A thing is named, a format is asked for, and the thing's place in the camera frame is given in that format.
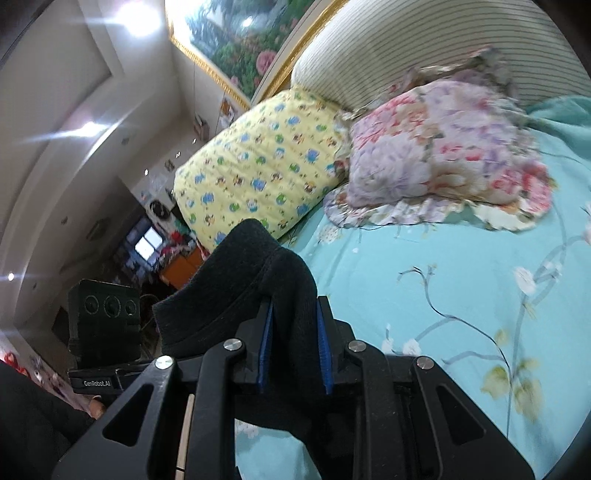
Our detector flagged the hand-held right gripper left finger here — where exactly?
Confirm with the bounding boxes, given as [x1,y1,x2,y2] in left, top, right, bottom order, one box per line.
[51,300,278,480]

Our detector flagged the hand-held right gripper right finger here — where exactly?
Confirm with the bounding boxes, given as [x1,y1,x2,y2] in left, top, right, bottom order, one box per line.
[316,295,537,480]

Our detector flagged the black pants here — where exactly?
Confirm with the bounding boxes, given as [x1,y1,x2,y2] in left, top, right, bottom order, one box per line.
[151,218,370,480]

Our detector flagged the person's left forearm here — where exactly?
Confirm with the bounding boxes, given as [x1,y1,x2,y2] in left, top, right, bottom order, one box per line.
[0,360,100,480]

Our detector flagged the pink floral cloth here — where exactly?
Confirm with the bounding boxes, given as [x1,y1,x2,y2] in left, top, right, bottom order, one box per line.
[0,344,108,418]

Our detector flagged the window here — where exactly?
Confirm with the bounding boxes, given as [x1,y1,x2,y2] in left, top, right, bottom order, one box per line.
[133,232,163,260]

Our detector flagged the orange cabinet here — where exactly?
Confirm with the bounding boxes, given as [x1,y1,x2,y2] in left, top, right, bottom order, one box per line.
[159,246,209,292]

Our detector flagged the blue floral bed sheet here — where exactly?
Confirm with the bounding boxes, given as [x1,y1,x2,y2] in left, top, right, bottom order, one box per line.
[233,95,591,480]

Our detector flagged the yellow cartoon print quilt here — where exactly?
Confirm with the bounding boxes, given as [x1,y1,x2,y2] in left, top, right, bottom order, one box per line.
[173,87,352,253]

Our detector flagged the pink floral ruffled pillow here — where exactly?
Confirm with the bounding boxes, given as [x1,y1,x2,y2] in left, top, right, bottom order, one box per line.
[322,45,556,232]

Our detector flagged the gold framed floral painting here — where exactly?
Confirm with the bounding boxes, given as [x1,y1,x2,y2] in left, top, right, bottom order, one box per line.
[165,0,352,106]

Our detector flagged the white striped headboard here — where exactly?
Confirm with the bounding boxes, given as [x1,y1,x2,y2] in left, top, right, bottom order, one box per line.
[290,0,591,108]

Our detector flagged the small wall picture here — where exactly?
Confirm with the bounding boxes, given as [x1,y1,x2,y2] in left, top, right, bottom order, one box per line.
[220,96,243,123]

